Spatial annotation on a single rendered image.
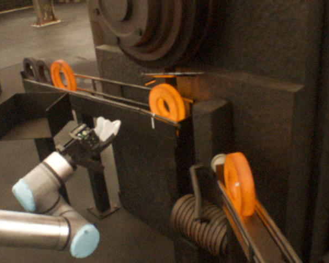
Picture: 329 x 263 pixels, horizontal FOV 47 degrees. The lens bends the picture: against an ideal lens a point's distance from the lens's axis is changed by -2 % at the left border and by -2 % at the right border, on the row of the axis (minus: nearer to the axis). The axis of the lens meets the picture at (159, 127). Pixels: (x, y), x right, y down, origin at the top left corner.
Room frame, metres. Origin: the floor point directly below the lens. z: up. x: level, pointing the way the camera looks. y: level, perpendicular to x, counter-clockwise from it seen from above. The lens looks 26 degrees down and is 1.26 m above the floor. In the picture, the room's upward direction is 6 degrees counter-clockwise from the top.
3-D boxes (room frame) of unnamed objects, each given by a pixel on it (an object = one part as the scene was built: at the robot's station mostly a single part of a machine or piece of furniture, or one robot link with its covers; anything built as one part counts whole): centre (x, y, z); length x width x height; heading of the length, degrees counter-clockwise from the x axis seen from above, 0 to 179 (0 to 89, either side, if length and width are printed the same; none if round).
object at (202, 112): (1.07, -0.17, 0.68); 0.11 x 0.08 x 0.24; 129
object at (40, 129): (1.49, 0.52, 0.36); 0.26 x 0.20 x 0.72; 74
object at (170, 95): (1.23, -0.03, 0.74); 0.16 x 0.03 x 0.16; 38
